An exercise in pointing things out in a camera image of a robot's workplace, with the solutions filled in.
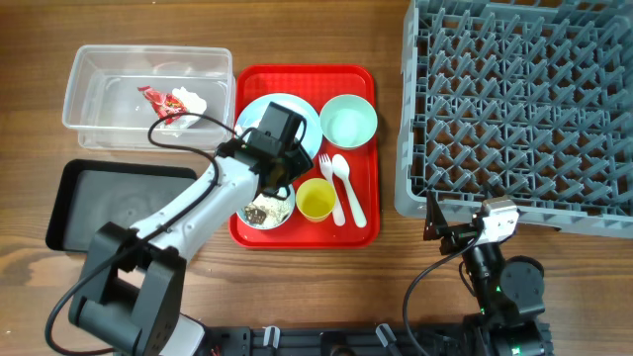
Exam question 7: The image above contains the small light blue bowl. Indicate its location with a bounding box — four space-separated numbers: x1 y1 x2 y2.
236 186 296 230

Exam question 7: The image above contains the clear plastic bin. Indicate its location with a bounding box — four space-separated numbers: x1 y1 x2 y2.
62 44 235 151

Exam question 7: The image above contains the food leftovers rice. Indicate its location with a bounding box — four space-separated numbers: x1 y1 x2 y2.
242 195 294 229

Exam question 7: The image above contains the large light blue plate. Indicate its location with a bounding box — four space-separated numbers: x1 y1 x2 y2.
234 93 322 158

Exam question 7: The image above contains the white plastic fork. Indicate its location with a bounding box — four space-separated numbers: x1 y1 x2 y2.
318 154 346 226

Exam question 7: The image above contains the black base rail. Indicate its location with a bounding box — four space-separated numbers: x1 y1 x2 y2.
197 323 553 356

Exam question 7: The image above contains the left black cable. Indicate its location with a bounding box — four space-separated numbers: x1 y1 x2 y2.
44 112 238 356

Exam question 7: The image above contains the mint green bowl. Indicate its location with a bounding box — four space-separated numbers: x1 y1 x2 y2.
319 94 378 150

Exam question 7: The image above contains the red snack wrapper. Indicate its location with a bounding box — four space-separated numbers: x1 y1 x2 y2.
137 86 188 126

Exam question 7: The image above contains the white plastic spoon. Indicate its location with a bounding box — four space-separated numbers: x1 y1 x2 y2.
332 154 367 228

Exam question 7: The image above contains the crumpled white tissue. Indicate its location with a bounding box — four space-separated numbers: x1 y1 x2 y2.
157 86 208 130

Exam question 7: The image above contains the grey dishwasher rack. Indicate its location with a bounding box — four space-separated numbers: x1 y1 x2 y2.
394 0 632 238

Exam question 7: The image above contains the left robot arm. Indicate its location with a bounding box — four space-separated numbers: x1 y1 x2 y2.
59 103 314 355

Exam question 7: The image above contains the black waste tray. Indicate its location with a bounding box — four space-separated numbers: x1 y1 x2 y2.
45 159 197 252

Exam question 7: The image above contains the yellow plastic cup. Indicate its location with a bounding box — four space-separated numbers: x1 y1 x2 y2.
296 178 337 223

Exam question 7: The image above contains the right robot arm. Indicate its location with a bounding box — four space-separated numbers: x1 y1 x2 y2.
423 195 553 356

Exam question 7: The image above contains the red plastic tray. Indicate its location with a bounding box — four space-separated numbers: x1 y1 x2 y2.
228 64 381 249

